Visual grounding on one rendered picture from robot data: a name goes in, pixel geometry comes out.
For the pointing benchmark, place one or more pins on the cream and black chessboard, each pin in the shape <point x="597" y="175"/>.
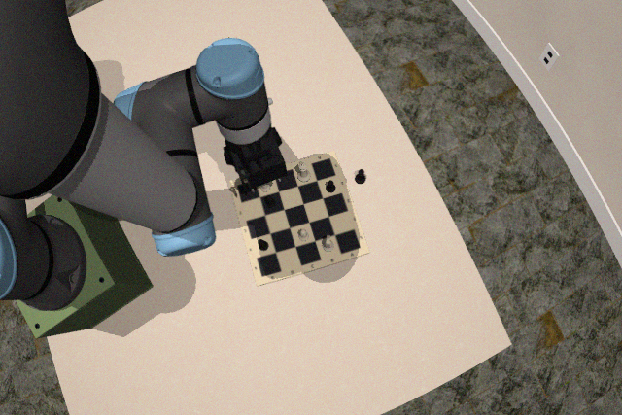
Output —
<point x="299" y="205"/>

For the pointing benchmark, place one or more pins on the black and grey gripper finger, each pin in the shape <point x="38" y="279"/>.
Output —
<point x="277" y="136"/>
<point x="229" y="159"/>

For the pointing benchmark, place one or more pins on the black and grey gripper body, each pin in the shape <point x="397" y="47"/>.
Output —
<point x="265" y="152"/>

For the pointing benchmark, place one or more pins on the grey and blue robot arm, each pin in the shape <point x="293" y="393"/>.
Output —
<point x="49" y="98"/>

